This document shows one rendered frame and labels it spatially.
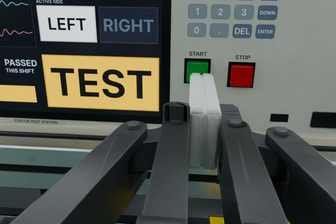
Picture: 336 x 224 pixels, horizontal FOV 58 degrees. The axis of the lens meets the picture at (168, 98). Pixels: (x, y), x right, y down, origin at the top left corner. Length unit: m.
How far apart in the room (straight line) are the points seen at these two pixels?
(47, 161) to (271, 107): 0.21
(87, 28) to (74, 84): 0.05
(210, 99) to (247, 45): 0.12
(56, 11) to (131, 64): 0.08
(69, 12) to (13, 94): 0.10
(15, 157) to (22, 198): 0.25
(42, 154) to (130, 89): 0.10
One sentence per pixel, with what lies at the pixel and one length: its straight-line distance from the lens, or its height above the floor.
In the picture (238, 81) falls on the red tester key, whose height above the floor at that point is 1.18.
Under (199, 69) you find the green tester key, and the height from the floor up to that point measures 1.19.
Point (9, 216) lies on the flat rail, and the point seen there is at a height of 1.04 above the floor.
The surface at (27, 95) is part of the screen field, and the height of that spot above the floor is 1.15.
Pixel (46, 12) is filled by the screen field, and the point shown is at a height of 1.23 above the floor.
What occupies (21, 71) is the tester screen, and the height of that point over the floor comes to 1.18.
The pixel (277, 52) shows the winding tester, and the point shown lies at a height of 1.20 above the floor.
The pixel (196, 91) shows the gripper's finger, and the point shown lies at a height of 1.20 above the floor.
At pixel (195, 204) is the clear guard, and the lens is 0.29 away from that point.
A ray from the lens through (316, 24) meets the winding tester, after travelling 0.28.
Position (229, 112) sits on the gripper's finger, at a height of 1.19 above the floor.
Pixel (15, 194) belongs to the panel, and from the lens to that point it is 0.56.
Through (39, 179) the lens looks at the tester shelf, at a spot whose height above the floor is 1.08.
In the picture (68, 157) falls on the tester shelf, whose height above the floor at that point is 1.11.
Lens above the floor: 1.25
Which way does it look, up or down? 20 degrees down
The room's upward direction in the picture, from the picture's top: 1 degrees clockwise
